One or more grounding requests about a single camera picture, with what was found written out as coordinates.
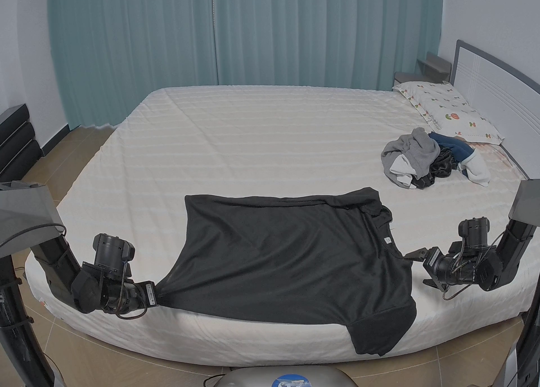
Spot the pile of clothes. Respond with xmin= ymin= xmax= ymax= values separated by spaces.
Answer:
xmin=381 ymin=127 xmax=491 ymax=189

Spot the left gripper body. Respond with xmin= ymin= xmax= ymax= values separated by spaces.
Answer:
xmin=111 ymin=280 xmax=159 ymax=312

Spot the bed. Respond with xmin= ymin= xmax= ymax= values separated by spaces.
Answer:
xmin=24 ymin=40 xmax=540 ymax=367

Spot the white printed pillow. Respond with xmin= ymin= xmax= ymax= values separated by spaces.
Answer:
xmin=392 ymin=80 xmax=505 ymax=143

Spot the black chest of drawers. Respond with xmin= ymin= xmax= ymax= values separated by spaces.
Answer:
xmin=0 ymin=104 xmax=44 ymax=184

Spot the grey bedside table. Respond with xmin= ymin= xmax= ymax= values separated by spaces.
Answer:
xmin=393 ymin=51 xmax=453 ymax=87

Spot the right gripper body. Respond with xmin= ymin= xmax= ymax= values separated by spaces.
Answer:
xmin=423 ymin=246 xmax=465 ymax=290

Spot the blue-green curtain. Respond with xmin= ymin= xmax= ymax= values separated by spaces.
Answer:
xmin=213 ymin=0 xmax=444 ymax=91
xmin=47 ymin=0 xmax=218 ymax=130

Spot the black T-shirt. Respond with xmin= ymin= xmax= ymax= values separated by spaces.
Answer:
xmin=157 ymin=186 xmax=417 ymax=356

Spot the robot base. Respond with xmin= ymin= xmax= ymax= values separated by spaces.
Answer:
xmin=217 ymin=368 xmax=359 ymax=387

